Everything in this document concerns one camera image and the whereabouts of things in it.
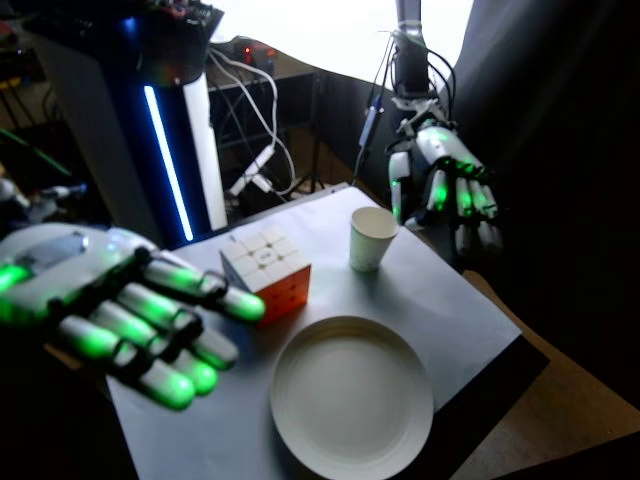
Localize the Rubik's cube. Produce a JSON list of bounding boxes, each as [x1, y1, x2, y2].
[[219, 225, 313, 330]]

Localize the white paper cup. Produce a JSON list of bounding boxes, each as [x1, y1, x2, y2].
[[348, 206, 400, 274]]

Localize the white paper plate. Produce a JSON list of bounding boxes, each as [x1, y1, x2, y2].
[[269, 315, 435, 480]]

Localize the black column with blue light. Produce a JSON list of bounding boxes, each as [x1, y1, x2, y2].
[[27, 9, 229, 249]]

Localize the white power strip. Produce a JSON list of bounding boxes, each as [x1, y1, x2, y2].
[[228, 144, 276, 197]]

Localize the white paper sheet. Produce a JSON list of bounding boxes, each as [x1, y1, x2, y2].
[[105, 234, 311, 480], [227, 185, 524, 414]]

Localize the black tripod stand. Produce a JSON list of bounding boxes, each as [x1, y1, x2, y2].
[[292, 74, 329, 194]]

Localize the black device with red light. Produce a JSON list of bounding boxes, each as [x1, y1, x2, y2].
[[224, 37, 279, 76]]

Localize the black base board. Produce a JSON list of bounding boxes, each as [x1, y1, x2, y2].
[[399, 333, 551, 480]]

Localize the black curtain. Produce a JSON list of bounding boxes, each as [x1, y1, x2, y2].
[[449, 0, 640, 401]]

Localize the white cable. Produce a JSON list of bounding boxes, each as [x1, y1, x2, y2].
[[207, 47, 299, 197]]

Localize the hanging cable with grey adapter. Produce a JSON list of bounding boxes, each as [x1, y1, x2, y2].
[[352, 29, 401, 189]]

